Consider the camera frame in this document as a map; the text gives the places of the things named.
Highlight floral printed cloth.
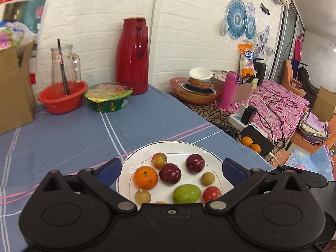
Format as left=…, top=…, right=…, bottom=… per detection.
left=0, top=20, right=36, bottom=50

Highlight black charger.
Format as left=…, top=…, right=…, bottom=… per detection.
left=241, top=105, right=257, bottom=125

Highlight wall calendar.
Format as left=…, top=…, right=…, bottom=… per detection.
left=2, top=0, right=47, bottom=84

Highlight green instant noodle bowl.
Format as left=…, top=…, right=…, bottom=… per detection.
left=83, top=82, right=133, bottom=113

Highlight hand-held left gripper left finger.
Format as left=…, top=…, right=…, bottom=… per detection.
left=39, top=157, right=134, bottom=211

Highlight orange chair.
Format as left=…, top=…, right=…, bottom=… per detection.
left=281, top=59, right=306, bottom=97

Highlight green mango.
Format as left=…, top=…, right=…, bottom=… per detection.
left=172, top=184, right=201, bottom=204

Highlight medium blue fan decoration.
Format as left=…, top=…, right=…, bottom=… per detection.
left=244, top=14, right=258, bottom=40

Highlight black speaker box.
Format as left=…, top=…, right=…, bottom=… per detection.
left=253, top=62, right=267, bottom=86

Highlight white plate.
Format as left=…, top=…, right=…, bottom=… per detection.
left=116, top=141, right=235, bottom=205

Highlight brown black patterned cloth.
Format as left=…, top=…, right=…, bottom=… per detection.
left=171, top=92, right=242, bottom=139

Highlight pink bottle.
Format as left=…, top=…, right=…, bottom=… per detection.
left=218, top=71, right=238, bottom=111

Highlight stack of folded cloths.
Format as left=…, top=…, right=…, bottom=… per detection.
left=299, top=109, right=330, bottom=145

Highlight glass pitcher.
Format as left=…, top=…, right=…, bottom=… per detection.
left=50, top=45, right=82, bottom=96

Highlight red thermos jug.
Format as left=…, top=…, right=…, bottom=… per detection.
left=115, top=18, right=150, bottom=95

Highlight pale pink box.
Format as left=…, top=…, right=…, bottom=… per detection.
left=210, top=76, right=254, bottom=103

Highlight small red yellow plum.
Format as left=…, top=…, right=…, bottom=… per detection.
left=152, top=152, right=168, bottom=169

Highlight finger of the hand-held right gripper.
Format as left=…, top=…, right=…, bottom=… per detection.
left=294, top=171, right=328, bottom=189

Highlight large blue fan decoration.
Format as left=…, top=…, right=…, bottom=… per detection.
left=226, top=0, right=248, bottom=39

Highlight cardboard box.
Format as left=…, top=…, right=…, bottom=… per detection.
left=0, top=41, right=37, bottom=135

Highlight light blue star bag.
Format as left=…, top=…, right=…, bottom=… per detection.
left=285, top=146, right=336, bottom=181

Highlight dark chopsticks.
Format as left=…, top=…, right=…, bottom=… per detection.
left=57, top=38, right=71, bottom=96

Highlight brown longan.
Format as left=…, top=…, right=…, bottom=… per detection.
left=135, top=188, right=152, bottom=205
left=201, top=172, right=216, bottom=186

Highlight white power strip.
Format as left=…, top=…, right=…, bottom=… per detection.
left=228, top=104, right=271, bottom=139

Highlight dark patterned bowl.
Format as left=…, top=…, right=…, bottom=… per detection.
left=181, top=83, right=217, bottom=95

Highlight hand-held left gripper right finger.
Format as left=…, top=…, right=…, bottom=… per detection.
left=204, top=158, right=310, bottom=210

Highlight red plastic basket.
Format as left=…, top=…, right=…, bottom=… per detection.
left=38, top=81, right=88, bottom=114

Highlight dark red plum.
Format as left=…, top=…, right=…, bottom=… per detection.
left=185, top=154, right=205, bottom=174
left=159, top=163, right=182, bottom=184

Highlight white bowl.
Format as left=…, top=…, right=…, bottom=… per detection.
left=188, top=68, right=214, bottom=82

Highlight white cable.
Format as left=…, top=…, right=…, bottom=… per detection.
left=247, top=94, right=282, bottom=163

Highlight colourful rimmed bowl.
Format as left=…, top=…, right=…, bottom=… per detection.
left=188, top=77, right=213, bottom=87

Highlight amber glass bowl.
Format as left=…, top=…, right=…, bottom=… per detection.
left=169, top=77, right=222, bottom=105

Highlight white orange packet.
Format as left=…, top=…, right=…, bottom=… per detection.
left=238, top=43, right=256, bottom=76

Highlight sliding glass door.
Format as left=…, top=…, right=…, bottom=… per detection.
left=270, top=0, right=306, bottom=84

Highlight brown cardboard carton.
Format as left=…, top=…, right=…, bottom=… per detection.
left=311, top=86, right=336, bottom=121

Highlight hanging pink bag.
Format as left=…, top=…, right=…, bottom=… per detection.
left=293, top=35, right=303, bottom=61

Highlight pink floral bedsheet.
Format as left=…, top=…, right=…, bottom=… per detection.
left=228, top=80, right=310, bottom=147

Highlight orange with dark stem mark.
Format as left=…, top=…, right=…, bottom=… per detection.
left=133, top=166, right=159, bottom=190

